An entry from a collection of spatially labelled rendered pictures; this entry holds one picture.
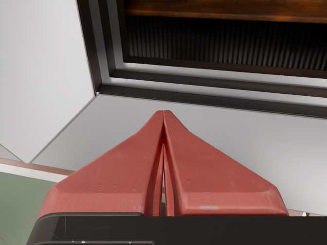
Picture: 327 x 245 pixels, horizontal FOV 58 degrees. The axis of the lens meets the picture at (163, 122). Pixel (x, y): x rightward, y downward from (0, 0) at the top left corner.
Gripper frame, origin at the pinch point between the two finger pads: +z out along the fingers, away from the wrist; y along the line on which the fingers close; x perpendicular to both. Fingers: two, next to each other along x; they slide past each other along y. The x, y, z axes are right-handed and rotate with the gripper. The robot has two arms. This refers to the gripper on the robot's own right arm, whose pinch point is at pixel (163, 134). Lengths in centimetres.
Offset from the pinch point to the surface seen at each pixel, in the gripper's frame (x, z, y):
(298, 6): 0.4, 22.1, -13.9
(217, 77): 2.4, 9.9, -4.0
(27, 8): -2.3, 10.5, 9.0
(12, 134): 9.3, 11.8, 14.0
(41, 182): 129, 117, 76
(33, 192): 141, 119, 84
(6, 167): 36, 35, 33
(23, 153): 11.6, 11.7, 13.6
